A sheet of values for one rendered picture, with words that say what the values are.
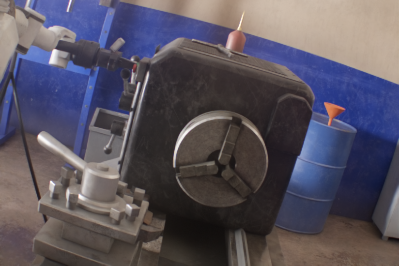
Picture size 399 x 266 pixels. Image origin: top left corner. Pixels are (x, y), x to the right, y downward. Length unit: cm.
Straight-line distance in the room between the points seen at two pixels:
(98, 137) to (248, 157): 231
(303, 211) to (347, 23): 170
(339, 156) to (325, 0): 140
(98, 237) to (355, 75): 446
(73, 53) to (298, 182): 300
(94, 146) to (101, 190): 293
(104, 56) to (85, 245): 101
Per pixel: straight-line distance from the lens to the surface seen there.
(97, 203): 94
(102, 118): 444
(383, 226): 526
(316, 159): 456
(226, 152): 159
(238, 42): 221
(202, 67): 178
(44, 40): 182
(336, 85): 524
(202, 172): 160
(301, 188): 461
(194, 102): 180
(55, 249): 94
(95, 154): 388
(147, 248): 160
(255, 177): 164
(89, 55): 189
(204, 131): 160
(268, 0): 510
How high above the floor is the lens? 148
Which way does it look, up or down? 10 degrees down
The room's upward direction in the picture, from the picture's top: 16 degrees clockwise
